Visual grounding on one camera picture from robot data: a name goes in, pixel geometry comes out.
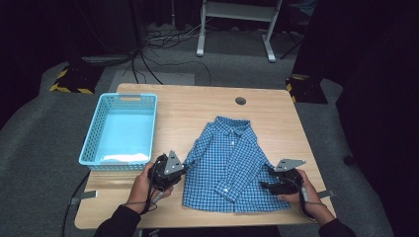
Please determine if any left hand-held gripper cable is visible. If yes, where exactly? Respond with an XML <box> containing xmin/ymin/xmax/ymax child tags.
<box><xmin>123</xmin><ymin>184</ymin><xmax>166</xmax><ymax>216</ymax></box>

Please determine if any light blue plastic basket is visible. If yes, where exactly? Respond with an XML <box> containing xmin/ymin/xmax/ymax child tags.
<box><xmin>78</xmin><ymin>92</ymin><xmax>159</xmax><ymax>172</ymax></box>

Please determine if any person's right hand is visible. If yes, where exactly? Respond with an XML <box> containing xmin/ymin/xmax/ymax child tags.
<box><xmin>277</xmin><ymin>168</ymin><xmax>328</xmax><ymax>215</ymax></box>

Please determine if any black cable beside table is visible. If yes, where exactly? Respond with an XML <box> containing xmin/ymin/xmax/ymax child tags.
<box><xmin>60</xmin><ymin>171</ymin><xmax>92</xmax><ymax>237</ymax></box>

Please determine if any black yellow striped mat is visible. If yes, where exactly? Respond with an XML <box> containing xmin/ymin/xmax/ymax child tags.
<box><xmin>48</xmin><ymin>63</ymin><xmax>105</xmax><ymax>95</ymax></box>
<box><xmin>285</xmin><ymin>74</ymin><xmax>329</xmax><ymax>106</ymax></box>

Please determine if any black stand pole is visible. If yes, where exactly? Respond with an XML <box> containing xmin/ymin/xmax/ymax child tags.
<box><xmin>129</xmin><ymin>0</ymin><xmax>146</xmax><ymax>60</ymax></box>

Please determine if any grey tape strip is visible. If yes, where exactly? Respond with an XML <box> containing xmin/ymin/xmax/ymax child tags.
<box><xmin>70</xmin><ymin>190</ymin><xmax>99</xmax><ymax>205</ymax></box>
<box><xmin>317</xmin><ymin>189</ymin><xmax>338</xmax><ymax>199</ymax></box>

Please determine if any right hand-held gripper cable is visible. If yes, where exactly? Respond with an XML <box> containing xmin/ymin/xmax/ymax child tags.
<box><xmin>295</xmin><ymin>184</ymin><xmax>327</xmax><ymax>222</ymax></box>

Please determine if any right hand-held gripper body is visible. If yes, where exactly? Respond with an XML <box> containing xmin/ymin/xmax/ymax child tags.
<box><xmin>269</xmin><ymin>158</ymin><xmax>307</xmax><ymax>196</ymax></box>

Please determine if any bundle of floor cables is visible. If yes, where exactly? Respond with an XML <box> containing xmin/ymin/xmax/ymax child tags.
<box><xmin>81</xmin><ymin>19</ymin><xmax>212</xmax><ymax>87</ymax></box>

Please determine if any hand-held gripper cable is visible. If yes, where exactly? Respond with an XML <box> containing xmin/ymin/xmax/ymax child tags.
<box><xmin>295</xmin><ymin>184</ymin><xmax>327</xmax><ymax>222</ymax></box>
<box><xmin>123</xmin><ymin>184</ymin><xmax>166</xmax><ymax>216</ymax></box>

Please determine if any white metal stand frame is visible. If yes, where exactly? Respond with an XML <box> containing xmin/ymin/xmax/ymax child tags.
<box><xmin>196</xmin><ymin>0</ymin><xmax>285</xmax><ymax>64</ymax></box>

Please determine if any person's left hand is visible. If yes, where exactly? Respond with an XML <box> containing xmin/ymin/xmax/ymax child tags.
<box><xmin>126</xmin><ymin>162</ymin><xmax>175</xmax><ymax>215</ymax></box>

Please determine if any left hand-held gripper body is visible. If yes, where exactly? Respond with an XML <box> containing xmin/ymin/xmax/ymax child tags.
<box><xmin>148</xmin><ymin>150</ymin><xmax>186</xmax><ymax>193</ymax></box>

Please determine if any blue checked shirt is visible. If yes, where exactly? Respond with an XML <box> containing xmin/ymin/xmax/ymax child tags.
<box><xmin>181</xmin><ymin>115</ymin><xmax>293</xmax><ymax>214</ymax></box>

